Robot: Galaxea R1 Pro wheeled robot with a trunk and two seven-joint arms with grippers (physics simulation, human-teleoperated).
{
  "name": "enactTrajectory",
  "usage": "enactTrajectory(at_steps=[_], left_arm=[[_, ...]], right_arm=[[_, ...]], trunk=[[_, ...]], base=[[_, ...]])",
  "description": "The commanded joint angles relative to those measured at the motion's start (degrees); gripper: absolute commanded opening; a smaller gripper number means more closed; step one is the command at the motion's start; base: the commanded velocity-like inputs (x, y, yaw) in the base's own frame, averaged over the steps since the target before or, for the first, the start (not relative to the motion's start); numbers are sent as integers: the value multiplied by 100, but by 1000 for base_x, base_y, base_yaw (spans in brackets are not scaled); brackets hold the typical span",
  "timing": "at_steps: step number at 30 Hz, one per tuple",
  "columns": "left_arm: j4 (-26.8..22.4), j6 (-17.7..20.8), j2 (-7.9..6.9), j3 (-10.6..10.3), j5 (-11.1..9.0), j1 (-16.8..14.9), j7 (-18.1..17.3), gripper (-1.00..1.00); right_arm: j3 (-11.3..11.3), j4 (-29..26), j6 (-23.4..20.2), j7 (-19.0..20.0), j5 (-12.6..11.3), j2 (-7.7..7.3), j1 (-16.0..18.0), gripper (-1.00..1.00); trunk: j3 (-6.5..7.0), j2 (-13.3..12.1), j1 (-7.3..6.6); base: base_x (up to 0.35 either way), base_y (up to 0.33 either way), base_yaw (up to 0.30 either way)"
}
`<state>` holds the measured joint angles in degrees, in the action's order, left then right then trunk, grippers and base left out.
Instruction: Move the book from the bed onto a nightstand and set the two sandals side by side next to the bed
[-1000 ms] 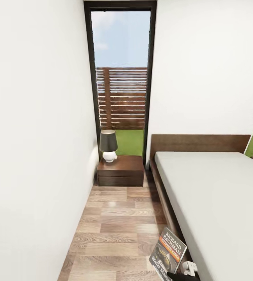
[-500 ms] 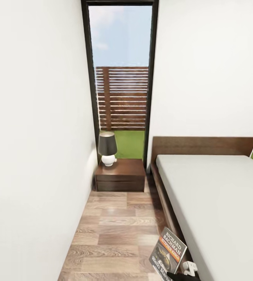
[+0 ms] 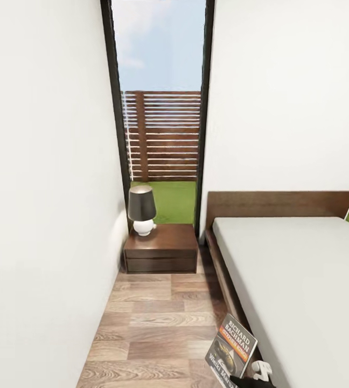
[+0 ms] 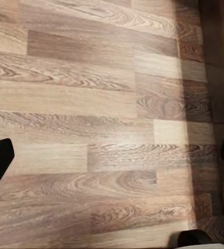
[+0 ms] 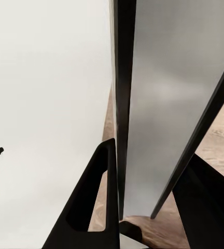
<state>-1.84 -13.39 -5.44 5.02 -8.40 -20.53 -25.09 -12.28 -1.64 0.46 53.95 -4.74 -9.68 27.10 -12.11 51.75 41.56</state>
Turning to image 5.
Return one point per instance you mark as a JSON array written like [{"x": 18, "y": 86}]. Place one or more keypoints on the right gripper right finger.
[{"x": 199, "y": 195}]

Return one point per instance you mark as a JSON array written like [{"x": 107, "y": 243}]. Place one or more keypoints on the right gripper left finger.
[{"x": 71, "y": 229}]

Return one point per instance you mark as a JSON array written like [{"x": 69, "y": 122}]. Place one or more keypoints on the hardback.
[{"x": 167, "y": 63}]

